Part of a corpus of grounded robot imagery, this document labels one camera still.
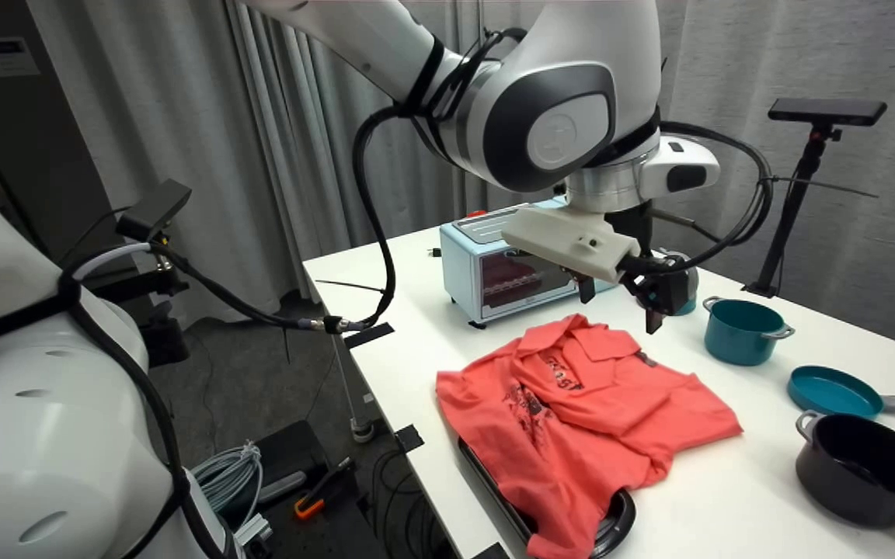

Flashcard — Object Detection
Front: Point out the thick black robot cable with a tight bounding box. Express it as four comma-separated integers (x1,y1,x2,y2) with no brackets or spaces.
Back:
51,28,777,559

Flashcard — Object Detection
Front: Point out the black pot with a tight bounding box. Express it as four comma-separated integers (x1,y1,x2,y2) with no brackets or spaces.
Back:
791,409,895,532

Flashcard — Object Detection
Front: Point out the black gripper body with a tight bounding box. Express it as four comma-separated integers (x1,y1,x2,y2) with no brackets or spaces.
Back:
615,249,698,313

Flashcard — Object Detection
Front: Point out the grey cable bundle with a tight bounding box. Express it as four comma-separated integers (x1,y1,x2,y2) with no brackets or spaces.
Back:
193,440,277,552

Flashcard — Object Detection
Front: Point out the light blue toy oven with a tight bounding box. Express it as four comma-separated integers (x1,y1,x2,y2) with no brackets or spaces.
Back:
437,200,588,330

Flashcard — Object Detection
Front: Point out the grey curtain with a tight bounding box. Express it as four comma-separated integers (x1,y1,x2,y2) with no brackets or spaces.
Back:
24,0,895,354

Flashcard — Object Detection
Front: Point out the red shirt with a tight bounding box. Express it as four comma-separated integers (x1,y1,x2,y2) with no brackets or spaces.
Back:
432,311,746,559

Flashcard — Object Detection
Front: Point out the black box on floor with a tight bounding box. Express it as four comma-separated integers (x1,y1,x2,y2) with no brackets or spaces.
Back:
255,416,334,506

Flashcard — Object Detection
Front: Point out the teal toy frying pan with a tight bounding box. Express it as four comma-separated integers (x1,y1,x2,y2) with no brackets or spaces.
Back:
787,364,895,423

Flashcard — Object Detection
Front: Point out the teal toy pot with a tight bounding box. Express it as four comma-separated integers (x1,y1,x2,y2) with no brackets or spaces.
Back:
698,296,794,369

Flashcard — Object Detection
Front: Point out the grey cabinet with label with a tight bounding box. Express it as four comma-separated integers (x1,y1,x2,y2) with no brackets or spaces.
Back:
0,0,118,262

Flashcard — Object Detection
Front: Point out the black camera tripod stand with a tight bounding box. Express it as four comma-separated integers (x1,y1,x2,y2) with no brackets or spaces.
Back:
739,100,887,297

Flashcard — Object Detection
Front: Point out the orange handled tool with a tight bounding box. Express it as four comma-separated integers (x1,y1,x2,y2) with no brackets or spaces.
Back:
293,454,357,522

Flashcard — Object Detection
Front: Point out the black grill tray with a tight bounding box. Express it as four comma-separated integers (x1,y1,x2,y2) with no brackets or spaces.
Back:
455,439,639,559

